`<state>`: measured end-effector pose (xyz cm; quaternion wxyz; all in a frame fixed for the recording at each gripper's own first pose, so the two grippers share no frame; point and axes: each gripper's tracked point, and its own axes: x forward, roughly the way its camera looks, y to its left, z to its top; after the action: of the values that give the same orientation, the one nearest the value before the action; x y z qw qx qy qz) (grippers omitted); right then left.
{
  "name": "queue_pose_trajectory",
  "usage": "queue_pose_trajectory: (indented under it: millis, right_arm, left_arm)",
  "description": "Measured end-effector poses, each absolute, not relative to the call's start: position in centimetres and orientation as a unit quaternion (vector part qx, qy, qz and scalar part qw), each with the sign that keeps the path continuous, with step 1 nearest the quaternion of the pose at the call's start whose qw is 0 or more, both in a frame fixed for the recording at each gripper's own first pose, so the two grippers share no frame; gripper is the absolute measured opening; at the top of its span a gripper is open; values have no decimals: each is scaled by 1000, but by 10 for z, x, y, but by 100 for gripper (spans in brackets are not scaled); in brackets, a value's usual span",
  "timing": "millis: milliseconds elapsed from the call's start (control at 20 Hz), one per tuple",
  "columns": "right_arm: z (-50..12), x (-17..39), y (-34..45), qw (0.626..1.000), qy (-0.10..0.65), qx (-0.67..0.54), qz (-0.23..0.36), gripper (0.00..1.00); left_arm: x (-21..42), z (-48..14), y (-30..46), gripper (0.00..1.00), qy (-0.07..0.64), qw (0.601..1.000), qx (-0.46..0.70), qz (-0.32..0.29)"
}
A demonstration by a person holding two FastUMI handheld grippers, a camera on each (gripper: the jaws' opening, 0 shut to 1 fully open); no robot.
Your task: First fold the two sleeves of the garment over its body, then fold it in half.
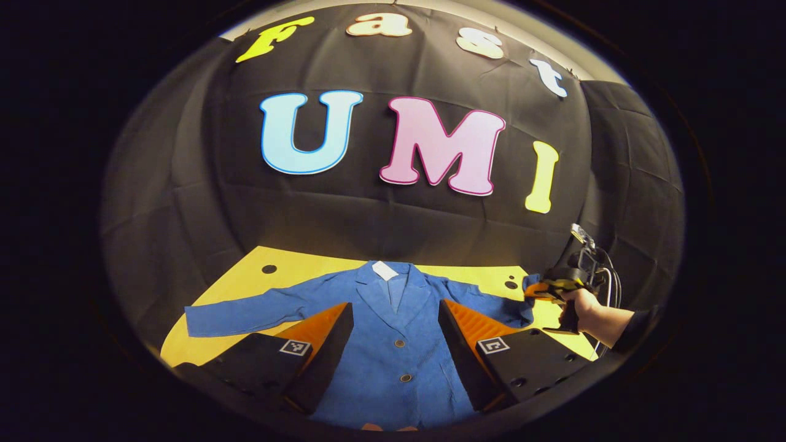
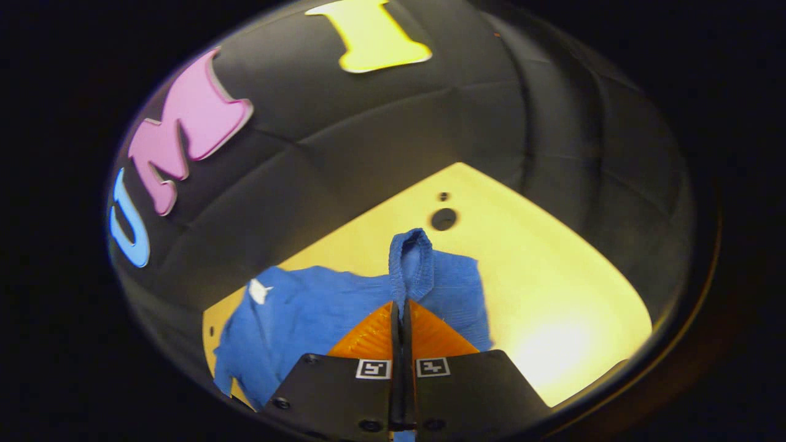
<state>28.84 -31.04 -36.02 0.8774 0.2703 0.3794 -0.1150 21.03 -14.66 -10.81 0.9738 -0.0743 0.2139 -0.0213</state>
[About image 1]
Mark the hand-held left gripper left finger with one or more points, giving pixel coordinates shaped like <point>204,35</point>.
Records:
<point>325,362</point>

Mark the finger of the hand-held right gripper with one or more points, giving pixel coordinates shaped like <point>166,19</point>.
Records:
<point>540,291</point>

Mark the blue jacket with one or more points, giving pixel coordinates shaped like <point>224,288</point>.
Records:
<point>381,368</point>

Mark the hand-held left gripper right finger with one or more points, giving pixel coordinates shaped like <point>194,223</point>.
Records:
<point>460,362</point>

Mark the black backdrop cloth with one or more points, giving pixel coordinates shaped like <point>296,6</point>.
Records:
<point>368,215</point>

